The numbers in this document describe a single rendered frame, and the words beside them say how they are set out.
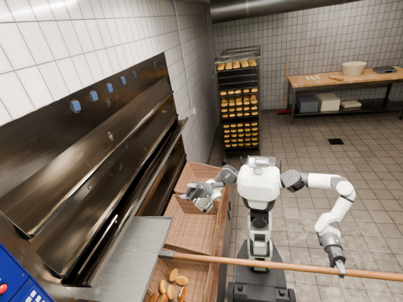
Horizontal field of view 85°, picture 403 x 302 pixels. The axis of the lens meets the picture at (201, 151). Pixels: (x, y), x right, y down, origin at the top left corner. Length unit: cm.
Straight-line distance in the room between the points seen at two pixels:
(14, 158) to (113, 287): 81
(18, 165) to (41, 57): 45
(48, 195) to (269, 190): 116
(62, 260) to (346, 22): 594
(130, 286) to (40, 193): 65
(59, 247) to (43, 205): 22
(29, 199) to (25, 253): 20
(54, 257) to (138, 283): 44
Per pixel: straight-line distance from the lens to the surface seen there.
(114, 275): 147
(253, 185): 147
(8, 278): 107
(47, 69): 118
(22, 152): 106
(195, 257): 134
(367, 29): 619
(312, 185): 149
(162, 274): 205
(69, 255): 125
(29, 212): 109
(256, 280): 245
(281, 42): 577
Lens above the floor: 231
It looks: 30 degrees down
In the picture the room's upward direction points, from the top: 9 degrees counter-clockwise
